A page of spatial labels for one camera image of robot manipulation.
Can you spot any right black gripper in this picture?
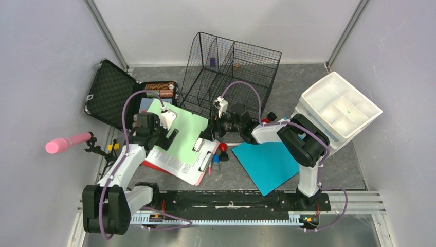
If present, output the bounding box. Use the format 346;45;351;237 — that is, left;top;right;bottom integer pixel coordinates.
199;110;242;142

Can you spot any light green clipboard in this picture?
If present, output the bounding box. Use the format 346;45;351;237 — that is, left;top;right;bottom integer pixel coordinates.
155;102;208;164

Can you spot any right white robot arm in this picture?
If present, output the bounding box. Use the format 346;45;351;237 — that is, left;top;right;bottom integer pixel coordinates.
200;104;330;210

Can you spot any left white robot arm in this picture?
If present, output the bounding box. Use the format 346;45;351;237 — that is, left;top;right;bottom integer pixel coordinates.
82;110;178;239

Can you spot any white printed paper sheet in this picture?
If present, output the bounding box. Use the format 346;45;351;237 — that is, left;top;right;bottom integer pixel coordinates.
144;139;220;185

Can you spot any blue grey small cylinder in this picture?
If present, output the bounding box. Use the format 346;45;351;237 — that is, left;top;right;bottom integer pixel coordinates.
211;155;221;171

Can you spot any red clipboard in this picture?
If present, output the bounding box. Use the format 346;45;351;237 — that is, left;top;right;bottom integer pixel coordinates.
141;161;169;174

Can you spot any pink clear clipboard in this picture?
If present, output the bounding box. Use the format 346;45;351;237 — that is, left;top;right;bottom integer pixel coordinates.
192;139;220;186

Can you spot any blue playing card deck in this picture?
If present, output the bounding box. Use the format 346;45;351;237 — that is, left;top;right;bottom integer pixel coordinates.
138;98;161;113

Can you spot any red chip stack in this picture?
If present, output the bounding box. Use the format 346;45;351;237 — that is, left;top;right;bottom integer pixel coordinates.
159;90;174;98

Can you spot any yellow black connector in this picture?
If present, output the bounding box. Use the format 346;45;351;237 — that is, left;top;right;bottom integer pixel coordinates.
107;143;120;152

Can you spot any orange black chip stack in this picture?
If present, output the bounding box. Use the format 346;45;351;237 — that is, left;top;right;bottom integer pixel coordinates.
144;82;175;91

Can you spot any red black round stamp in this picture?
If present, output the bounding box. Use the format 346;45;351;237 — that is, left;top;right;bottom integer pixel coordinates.
261;112;277;124

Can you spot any teal blue clipboard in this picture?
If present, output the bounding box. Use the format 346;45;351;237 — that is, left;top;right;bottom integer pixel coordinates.
232;142;299;196

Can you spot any black poker chip case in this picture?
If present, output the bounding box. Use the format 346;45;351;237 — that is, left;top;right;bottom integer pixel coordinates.
84;58;178;131

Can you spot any purple small block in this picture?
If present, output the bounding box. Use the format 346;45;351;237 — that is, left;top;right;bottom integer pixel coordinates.
209;57;216;67

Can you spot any white plastic drawer organizer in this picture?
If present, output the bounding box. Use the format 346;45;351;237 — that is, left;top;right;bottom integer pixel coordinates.
292;72;383;154

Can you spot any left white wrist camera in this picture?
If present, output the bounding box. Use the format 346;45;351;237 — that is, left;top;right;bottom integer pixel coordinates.
159;110;177;130

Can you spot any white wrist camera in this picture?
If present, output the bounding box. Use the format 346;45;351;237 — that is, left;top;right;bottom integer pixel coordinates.
213;96;228;118
159;110;177;130

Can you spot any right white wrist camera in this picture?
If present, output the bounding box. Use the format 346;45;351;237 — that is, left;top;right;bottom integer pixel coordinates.
213;96;228;118

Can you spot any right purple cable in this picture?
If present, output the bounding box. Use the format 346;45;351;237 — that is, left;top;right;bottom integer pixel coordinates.
221;81;348;233

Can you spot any purple cable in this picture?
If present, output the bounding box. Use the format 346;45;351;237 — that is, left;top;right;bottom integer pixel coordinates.
221;81;348;233
98;90;193;241

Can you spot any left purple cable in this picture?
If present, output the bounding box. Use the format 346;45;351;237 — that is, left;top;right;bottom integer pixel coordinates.
98;90;193;241

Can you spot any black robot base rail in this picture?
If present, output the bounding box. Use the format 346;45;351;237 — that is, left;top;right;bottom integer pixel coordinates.
148;190;332;221

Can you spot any black wire mesh organizer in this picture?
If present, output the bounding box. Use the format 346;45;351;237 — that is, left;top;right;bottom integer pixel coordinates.
177;32;282;118

